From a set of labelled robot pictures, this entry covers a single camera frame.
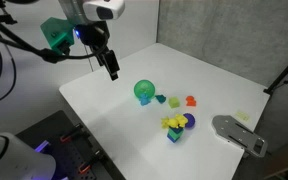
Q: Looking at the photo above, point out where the blue rubber toy figure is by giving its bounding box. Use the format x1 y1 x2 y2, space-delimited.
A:
139 93 152 107

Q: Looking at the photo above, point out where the orange rubber toy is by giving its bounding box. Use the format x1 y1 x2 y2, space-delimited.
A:
185 95 197 107

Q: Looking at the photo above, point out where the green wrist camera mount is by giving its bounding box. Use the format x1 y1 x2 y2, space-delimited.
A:
39 17 76 56

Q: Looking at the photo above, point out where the pale yellow small pad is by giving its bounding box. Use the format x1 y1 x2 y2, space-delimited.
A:
235 110 251 122

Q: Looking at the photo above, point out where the yellow rubber toy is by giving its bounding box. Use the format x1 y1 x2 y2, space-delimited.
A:
176 113 189 128
168 117 181 130

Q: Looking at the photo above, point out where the yellow spiky star toy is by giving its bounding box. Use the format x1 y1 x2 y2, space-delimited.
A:
160 116 172 130

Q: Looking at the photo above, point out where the green toy block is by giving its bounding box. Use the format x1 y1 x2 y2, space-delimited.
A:
167 126 186 139

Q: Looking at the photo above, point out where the purple bumpy disc toy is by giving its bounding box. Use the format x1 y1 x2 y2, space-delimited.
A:
183 112 196 130

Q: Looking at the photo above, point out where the black tripod pole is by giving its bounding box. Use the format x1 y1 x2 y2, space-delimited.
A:
263 48 288 96

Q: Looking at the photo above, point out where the light green toy cube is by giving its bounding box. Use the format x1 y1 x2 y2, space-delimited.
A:
168 96 181 109

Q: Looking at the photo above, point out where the black orange clamp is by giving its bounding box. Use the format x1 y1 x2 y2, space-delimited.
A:
78 149 105 174
59 123 85 144

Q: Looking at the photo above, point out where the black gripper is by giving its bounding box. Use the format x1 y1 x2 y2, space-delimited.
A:
74 21 121 82

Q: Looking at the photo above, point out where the brown wooden board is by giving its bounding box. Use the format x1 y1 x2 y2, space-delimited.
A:
262 138 288 180

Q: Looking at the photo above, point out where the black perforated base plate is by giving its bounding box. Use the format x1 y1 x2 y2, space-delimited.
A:
15 109 127 180

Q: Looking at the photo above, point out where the grey metal mounting plate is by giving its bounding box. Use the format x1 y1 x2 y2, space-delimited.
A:
211 114 269 159

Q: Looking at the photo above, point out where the large blue toy block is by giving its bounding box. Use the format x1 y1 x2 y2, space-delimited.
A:
166 133 184 144

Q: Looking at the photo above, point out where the green translucent plastic bowl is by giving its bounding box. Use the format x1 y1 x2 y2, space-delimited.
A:
133 79 156 100

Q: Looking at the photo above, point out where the black camera stand bar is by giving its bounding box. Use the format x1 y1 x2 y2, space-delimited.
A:
0 0 18 26

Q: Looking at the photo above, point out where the teal rubber toy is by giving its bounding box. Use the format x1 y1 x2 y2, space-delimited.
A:
155 94 167 104

